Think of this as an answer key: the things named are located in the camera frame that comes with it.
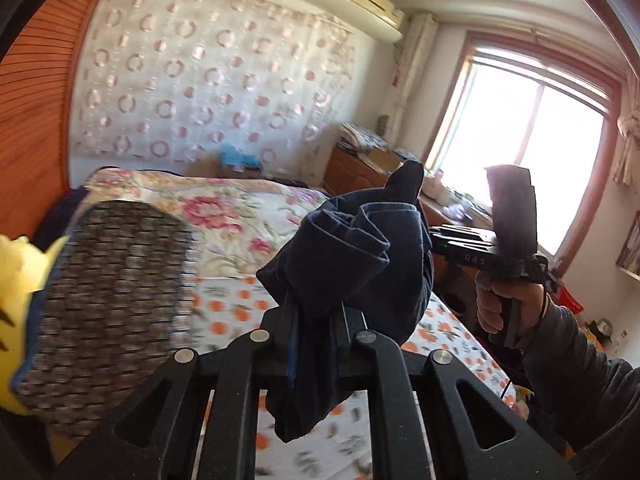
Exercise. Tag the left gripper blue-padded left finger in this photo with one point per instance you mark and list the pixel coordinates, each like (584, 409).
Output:
(297, 325)

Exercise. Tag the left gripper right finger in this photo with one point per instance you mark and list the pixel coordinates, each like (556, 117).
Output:
(350, 322)

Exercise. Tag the navy blue t-shirt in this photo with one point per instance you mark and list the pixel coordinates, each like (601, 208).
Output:
(368, 250)

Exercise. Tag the person's right forearm grey sleeve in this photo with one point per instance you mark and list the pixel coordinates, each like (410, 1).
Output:
(593, 401)

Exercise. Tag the person's right hand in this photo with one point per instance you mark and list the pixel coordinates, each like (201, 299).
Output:
(492, 295)

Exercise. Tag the red cloth beside bed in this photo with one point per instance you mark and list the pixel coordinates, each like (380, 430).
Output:
(566, 299)

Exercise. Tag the floral plush blanket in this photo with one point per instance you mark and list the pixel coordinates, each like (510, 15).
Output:
(243, 223)

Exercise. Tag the cardboard box on cabinet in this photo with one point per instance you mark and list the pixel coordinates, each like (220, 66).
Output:
(385, 160)

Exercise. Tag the wooden sideboard cabinet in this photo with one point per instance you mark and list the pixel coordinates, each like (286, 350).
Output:
(347, 172)

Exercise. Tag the stack of papers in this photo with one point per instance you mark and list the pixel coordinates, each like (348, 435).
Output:
(360, 140)

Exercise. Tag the black patterned folded cloth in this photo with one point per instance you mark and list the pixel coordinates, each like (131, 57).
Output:
(116, 302)

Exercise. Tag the blue toy on headboard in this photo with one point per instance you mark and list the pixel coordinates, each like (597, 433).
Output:
(233, 158)

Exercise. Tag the yellow plush toy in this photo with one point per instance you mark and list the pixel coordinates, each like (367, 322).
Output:
(24, 270)

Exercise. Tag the circle-pattern sheer curtain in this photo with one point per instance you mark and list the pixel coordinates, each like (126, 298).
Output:
(174, 82)

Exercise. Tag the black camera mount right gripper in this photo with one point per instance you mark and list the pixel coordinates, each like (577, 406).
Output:
(513, 210)

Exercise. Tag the window with wooden frame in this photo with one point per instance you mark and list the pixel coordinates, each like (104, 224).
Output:
(517, 103)

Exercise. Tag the wall air conditioner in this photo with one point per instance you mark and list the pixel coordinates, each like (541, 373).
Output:
(380, 19)

